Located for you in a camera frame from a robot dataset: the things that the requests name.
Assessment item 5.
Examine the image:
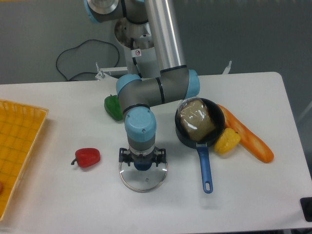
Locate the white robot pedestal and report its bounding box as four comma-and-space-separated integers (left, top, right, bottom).
115, 18, 160, 78

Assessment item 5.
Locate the green bell pepper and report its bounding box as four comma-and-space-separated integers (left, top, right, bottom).
104, 95, 123, 121

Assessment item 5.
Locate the white mounting bracket right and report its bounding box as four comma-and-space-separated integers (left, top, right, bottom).
222, 60, 232, 75

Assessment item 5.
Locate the yellow bell pepper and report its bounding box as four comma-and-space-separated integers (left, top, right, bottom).
214, 128, 241, 155

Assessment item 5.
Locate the bread slice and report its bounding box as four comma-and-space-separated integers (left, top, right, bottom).
177, 97, 217, 141

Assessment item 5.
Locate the black floor cable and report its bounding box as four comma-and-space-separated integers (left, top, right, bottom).
56, 39, 120, 82

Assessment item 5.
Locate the orange baguette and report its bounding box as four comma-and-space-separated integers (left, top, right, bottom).
218, 104, 274, 163

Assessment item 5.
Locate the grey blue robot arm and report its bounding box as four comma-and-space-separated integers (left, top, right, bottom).
84, 0, 200, 171

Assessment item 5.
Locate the yellow wicker basket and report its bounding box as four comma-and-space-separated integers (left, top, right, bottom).
0, 99, 49, 220

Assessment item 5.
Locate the black device table corner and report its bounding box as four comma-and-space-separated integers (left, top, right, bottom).
300, 197, 312, 222

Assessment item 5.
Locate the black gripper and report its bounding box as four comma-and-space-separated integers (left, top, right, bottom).
118, 147, 167, 167

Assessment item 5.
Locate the glass lid blue knob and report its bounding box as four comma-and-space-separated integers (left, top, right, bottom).
119, 160, 168, 193

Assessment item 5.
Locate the white mounting bracket left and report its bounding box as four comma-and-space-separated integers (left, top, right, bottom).
95, 62, 128, 80

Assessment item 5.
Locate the white mounting bracket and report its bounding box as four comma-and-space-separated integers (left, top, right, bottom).
95, 62, 128, 80
222, 60, 232, 75

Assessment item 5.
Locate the red bell pepper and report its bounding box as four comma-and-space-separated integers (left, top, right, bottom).
71, 148, 100, 168

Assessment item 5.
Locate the dark pot blue handle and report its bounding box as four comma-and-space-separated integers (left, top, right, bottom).
175, 98, 225, 194

